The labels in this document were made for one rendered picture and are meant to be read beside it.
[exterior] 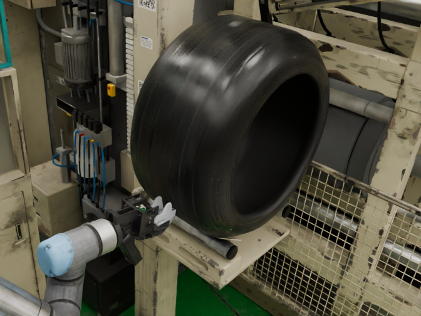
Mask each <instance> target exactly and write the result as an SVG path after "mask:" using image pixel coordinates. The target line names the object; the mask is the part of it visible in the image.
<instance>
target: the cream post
mask: <svg viewBox="0 0 421 316"><path fill-rule="evenodd" d="M194 1H195V0H157V1H156V12H153V11H150V10H148V9H144V8H140V7H138V0H133V70H134V109H135V104H136V101H137V98H138V79H139V80H141V81H143V82H144V81H145V79H146V77H147V75H148V73H149V71H150V69H151V68H152V66H153V64H154V63H155V62H156V61H157V59H158V58H159V56H160V55H161V54H162V53H163V52H164V50H165V49H166V48H167V47H168V45H169V44H171V42H173V40H174V39H176V37H178V35H179V34H180V33H182V32H183V31H184V30H186V29H187V28H188V27H190V26H192V25H193V22H194ZM141 35H142V36H144V37H147V38H150V39H152V50H151V49H149V48H146V47H144V46H141ZM135 246H136V247H137V249H138V250H139V252H140V254H141V256H142V258H143V259H142V260H141V261H140V262H139V263H138V264H137V265H136V266H135V316H175V306H176V295H177V275H178V265H179V261H178V260H177V259H176V258H174V257H173V256H172V255H170V254H169V253H167V252H166V251H165V250H163V249H162V248H161V247H159V246H158V245H156V244H155V243H154V242H152V241H151V240H149V239H145V240H136V239H135Z"/></svg>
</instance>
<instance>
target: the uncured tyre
mask: <svg viewBox="0 0 421 316"><path fill-rule="evenodd" d="M329 101H330V83H329V78H328V72H327V70H326V67H325V64H324V63H323V60H322V57H321V55H320V53H319V51H318V49H317V47H316V46H315V45H314V43H313V42H312V41H310V40H309V39H308V38H306V37H305V36H303V35H302V34H300V33H299V32H297V31H294V30H292V29H288V28H284V27H280V26H276V25H273V24H269V23H265V22H262V21H258V20H255V19H251V18H247V17H244V16H240V15H236V14H227V15H219V16H211V17H209V18H205V19H203V20H200V21H198V22H196V23H195V24H193V25H192V26H190V27H188V28H187V29H186V30H184V31H183V32H182V33H180V34H179V35H178V37H176V39H174V40H173V42H171V44H169V45H168V47H167V48H166V49H165V50H164V52H163V53H162V54H161V55H160V56H159V58H158V59H157V61H156V62H155V63H154V64H153V66H152V68H151V69H150V71H149V73H148V75H147V77H146V79H145V81H144V83H143V85H142V87H141V89H140V93H139V94H138V98H137V101H136V104H135V109H134V112H133V119H132V128H131V136H130V153H131V159H132V166H133V170H134V172H135V175H136V177H137V179H138V181H139V183H140V185H141V186H142V187H143V189H144V190H145V192H146V193H147V194H148V195H149V197H150V198H151V199H152V200H153V201H154V200H155V198H156V197H158V196H160V197H162V202H163V207H165V205H166V204H167V203H171V204H172V208H174V209H176V212H175V215H176V216H177V217H178V218H180V219H182V220H183V221H185V222H186V223H188V224H189V225H191V226H192V227H194V228H195V229H197V230H199V231H200V232H201V233H204V234H207V235H210V236H214V237H217V238H232V237H235V236H239V235H241V234H245V233H249V232H251V231H254V230H255V229H258V228H260V227H261V226H262V225H264V224H265V223H267V222H268V221H269V220H270V219H271V218H272V217H274V216H275V215H276V214H277V213H278V212H279V210H280V209H281V208H282V207H283V206H284V205H285V204H286V203H287V201H288V200H289V199H290V197H291V196H292V195H293V193H294V192H295V190H296V189H297V187H298V186H299V184H300V182H301V181H302V179H303V177H304V175H305V174H306V172H307V170H308V168H309V166H310V164H311V162H312V160H313V157H314V155H315V153H316V150H317V148H318V146H319V143H320V140H321V136H322V134H323V130H324V127H325V123H326V118H327V114H328V107H329Z"/></svg>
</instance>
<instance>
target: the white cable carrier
mask: <svg viewBox="0 0 421 316"><path fill-rule="evenodd" d="M126 21H127V22H129V23H133V18H131V17H126ZM126 27H127V28H126V32H127V33H126V38H127V39H126V43H128V44H126V48H128V49H126V53H128V54H126V58H128V59H127V60H126V62H127V63H128V64H127V65H126V67H127V68H128V69H127V73H128V74H127V87H128V88H127V92H128V93H127V96H128V97H127V101H128V102H127V105H128V106H127V110H128V111H127V114H128V115H127V119H128V120H127V123H128V124H127V127H128V129H127V131H128V132H127V135H128V137H127V140H128V141H127V144H128V145H127V147H128V149H127V150H129V151H130V136H131V128H132V119H133V112H134V70H133V28H131V27H129V26H126Z"/></svg>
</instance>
